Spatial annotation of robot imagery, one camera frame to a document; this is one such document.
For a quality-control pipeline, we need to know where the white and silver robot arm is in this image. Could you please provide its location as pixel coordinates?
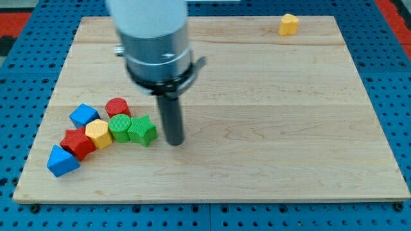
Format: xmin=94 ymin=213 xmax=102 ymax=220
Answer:
xmin=105 ymin=0 xmax=206 ymax=99

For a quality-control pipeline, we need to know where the yellow heart block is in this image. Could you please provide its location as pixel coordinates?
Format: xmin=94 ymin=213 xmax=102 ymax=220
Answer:
xmin=278 ymin=13 xmax=299 ymax=36

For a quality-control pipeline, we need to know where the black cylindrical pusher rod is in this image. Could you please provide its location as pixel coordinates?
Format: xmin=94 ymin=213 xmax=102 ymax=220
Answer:
xmin=157 ymin=96 xmax=184 ymax=146

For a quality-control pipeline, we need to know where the green star block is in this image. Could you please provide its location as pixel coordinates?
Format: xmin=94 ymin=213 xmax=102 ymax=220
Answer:
xmin=127 ymin=115 xmax=158 ymax=148

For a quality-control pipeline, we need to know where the light wooden board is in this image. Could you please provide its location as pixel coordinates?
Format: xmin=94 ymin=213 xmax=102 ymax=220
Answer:
xmin=13 ymin=16 xmax=410 ymax=204

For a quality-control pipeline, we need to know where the green cylinder block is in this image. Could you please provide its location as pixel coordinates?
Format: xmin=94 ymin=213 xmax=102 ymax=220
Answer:
xmin=109 ymin=114 xmax=131 ymax=143

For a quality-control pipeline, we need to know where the red cylinder block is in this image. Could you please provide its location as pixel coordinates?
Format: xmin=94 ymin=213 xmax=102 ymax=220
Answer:
xmin=105 ymin=98 xmax=131 ymax=118

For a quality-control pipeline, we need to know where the yellow hexagon block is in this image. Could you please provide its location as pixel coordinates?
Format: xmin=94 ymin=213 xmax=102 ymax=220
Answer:
xmin=85 ymin=119 xmax=113 ymax=149

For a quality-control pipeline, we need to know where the blue cube block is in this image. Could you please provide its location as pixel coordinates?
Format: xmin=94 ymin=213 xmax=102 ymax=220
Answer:
xmin=69 ymin=103 xmax=100 ymax=128

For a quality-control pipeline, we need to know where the red star block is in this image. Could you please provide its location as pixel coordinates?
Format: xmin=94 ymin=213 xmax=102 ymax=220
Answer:
xmin=60 ymin=126 xmax=96 ymax=161

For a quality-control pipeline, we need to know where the blue triangle block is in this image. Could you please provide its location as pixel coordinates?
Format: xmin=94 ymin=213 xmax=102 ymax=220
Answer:
xmin=46 ymin=145 xmax=80 ymax=177

